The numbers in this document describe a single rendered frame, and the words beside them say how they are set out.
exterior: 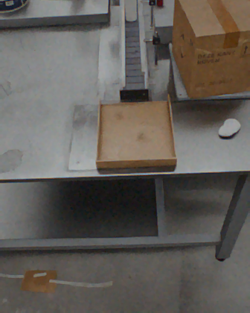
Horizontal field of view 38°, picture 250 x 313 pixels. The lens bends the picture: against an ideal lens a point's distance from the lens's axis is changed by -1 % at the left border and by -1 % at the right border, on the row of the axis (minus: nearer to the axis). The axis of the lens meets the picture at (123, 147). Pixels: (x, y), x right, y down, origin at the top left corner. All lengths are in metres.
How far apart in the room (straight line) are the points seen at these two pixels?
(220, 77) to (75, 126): 0.55
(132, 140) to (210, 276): 0.92
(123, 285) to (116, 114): 0.90
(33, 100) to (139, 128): 0.44
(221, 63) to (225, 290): 1.10
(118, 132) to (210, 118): 0.34
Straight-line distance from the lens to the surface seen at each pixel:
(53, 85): 1.51
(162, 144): 1.23
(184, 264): 1.92
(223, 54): 1.28
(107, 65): 1.56
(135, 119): 1.31
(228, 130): 1.27
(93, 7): 1.87
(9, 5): 1.95
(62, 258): 1.97
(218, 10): 1.34
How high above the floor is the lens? 1.78
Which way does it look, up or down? 50 degrees down
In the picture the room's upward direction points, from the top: 5 degrees counter-clockwise
